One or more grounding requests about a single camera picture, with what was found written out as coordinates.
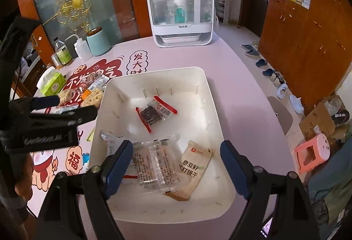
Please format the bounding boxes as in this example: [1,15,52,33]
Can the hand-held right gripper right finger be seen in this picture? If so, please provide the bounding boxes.
[220,140,321,240]

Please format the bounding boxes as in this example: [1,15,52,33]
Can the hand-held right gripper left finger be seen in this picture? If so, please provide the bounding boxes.
[33,140,134,240]

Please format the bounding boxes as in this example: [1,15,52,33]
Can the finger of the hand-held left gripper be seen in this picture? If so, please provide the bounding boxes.
[27,105,98,130]
[8,95,61,113]

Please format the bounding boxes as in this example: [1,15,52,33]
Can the clear packet of white bars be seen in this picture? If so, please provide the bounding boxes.
[132,139,182,192]

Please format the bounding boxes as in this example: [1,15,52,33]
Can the beige cracker packet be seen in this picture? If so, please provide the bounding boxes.
[176,140,215,200]

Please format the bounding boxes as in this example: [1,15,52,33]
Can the white plastic basket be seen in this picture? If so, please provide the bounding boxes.
[88,66,236,223]

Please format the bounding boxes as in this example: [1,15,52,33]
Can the green tissue pack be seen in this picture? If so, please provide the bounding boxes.
[37,66,67,97]

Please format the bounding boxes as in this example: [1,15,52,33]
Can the puffed rice snack packet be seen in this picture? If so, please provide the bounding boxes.
[56,89,76,105]

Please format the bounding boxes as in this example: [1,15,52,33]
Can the clear packet of pale crisps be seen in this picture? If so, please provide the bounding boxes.
[81,88,105,108]

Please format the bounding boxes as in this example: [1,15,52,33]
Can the torn white snack packet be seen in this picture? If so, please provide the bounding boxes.
[99,130,138,178]

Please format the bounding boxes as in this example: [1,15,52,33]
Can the small blue snack packet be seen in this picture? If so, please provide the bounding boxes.
[82,153,91,172]

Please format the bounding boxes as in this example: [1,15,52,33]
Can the brown printed snack packet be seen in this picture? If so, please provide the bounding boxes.
[84,71,110,89]

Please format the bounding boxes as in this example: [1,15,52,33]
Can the small metal can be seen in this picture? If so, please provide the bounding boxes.
[51,53,64,70]

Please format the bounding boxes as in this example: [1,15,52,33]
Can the clear bottle with green label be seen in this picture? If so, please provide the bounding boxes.
[53,37,73,66]

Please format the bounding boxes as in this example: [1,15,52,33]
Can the flat brown snack packet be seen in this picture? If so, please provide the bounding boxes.
[164,190,190,202]

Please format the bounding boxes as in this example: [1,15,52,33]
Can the dark snack packet red stripes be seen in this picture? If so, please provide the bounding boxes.
[135,95,178,134]

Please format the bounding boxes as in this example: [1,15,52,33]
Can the white squeeze bottle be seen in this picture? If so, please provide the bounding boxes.
[65,34,92,59]

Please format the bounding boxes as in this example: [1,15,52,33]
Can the teal canister with wooden lid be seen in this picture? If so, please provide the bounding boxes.
[86,26,112,57]

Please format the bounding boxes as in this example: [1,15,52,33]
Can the pink plastic stool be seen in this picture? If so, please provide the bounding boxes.
[294,133,330,174]

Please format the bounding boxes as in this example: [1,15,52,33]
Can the cardboard box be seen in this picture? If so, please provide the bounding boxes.
[299,95,352,147]

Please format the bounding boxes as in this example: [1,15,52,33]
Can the person's clothing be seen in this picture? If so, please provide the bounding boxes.
[308,135,352,240]

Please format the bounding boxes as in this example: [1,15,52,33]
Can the gold door ornament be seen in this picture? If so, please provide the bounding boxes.
[41,0,130,34]

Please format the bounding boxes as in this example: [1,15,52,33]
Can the printed table mat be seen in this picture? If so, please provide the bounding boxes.
[27,33,295,240]

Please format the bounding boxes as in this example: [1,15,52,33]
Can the white device with clear cover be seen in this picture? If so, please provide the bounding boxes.
[142,0,220,48]

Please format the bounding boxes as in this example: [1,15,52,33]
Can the small clear bottle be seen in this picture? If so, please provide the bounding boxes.
[166,0,176,24]

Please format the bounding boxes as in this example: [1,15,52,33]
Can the white and teal bottle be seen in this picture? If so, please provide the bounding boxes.
[173,0,188,24]

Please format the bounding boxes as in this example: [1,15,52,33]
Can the wooden cabinet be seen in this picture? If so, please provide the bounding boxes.
[258,0,352,116]

